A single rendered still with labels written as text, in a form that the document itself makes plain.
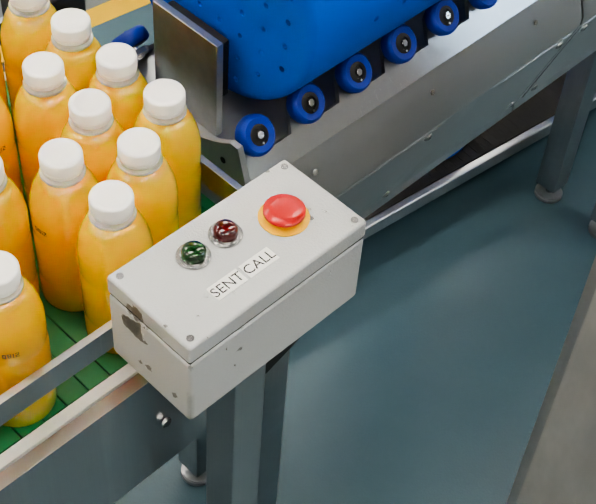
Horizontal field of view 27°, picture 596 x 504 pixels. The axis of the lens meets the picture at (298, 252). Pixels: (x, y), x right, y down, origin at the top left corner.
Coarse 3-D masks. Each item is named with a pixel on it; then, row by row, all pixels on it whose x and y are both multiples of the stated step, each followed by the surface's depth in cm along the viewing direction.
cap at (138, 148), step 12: (132, 132) 112; (144, 132) 112; (120, 144) 111; (132, 144) 111; (144, 144) 112; (156, 144) 112; (120, 156) 111; (132, 156) 110; (144, 156) 111; (156, 156) 112; (132, 168) 112; (144, 168) 112
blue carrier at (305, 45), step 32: (192, 0) 132; (224, 0) 128; (256, 0) 124; (288, 0) 120; (320, 0) 119; (352, 0) 122; (384, 0) 126; (416, 0) 132; (224, 32) 131; (256, 32) 127; (288, 32) 123; (320, 32) 121; (352, 32) 125; (384, 32) 133; (256, 64) 130; (288, 64) 126; (320, 64) 125; (256, 96) 133
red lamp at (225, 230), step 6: (216, 222) 103; (222, 222) 103; (228, 222) 103; (234, 222) 103; (216, 228) 102; (222, 228) 102; (228, 228) 102; (234, 228) 102; (216, 234) 102; (222, 234) 102; (228, 234) 102; (234, 234) 102; (222, 240) 102; (228, 240) 102
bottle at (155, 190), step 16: (160, 160) 113; (112, 176) 114; (128, 176) 113; (144, 176) 113; (160, 176) 113; (144, 192) 113; (160, 192) 114; (176, 192) 116; (144, 208) 114; (160, 208) 114; (176, 208) 117; (160, 224) 116; (176, 224) 119; (160, 240) 117
